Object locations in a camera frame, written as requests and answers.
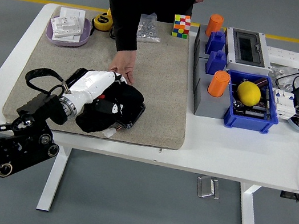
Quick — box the yellow tape measure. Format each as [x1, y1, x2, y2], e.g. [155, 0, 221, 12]
[90, 3, 119, 34]

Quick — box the clear bag of white rings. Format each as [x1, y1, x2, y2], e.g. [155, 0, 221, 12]
[266, 63, 298, 93]

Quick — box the person's right hand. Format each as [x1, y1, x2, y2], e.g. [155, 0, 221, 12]
[106, 46, 140, 86]

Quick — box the blue peg block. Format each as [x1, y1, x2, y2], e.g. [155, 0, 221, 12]
[204, 29, 228, 58]
[204, 48, 229, 78]

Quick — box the black rag with red tag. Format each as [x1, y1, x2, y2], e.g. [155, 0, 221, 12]
[73, 75, 147, 142]

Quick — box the white table leg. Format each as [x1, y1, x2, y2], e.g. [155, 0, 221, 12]
[232, 182, 268, 224]
[35, 143, 73, 215]

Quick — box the grey peg holder block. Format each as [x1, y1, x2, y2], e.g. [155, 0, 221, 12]
[189, 23, 234, 73]
[186, 55, 239, 122]

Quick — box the grey electrical distribution box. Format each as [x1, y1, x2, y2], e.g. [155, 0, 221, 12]
[219, 26, 278, 78]

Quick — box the brown cylindrical capacitor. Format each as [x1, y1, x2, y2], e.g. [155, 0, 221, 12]
[253, 76, 269, 89]

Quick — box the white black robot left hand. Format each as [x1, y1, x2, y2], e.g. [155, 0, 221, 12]
[62, 63, 131, 120]

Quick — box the blue plastic bin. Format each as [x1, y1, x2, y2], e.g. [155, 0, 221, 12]
[218, 69, 287, 137]

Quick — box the purple tray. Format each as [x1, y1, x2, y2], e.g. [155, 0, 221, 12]
[43, 11, 94, 51]

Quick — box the silver metal bracket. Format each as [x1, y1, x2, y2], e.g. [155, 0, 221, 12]
[194, 174, 223, 201]

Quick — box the clear bag of metal nuts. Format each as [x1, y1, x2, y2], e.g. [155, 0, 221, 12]
[136, 11, 166, 46]

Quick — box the orange cylinder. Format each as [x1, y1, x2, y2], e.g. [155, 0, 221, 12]
[204, 12, 225, 39]
[207, 69, 232, 99]

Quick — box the multicolour puzzle cube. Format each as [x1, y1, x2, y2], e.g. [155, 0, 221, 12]
[170, 13, 193, 40]

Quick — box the white circuit breaker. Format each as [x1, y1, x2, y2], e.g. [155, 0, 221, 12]
[269, 87, 299, 121]

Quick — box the white plug with wires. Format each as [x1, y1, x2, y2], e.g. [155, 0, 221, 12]
[102, 123, 123, 141]

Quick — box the flat white switch plate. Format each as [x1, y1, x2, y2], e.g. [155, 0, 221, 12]
[51, 5, 87, 46]

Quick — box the white power strip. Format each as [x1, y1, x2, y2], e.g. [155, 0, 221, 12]
[263, 45, 299, 70]

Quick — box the white socket module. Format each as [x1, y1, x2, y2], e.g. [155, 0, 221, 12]
[48, 12, 85, 42]

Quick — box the grey-brown mat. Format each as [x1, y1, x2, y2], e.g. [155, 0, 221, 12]
[0, 0, 205, 154]

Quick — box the yellow lemon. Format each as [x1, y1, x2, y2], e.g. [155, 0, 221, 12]
[235, 79, 264, 109]

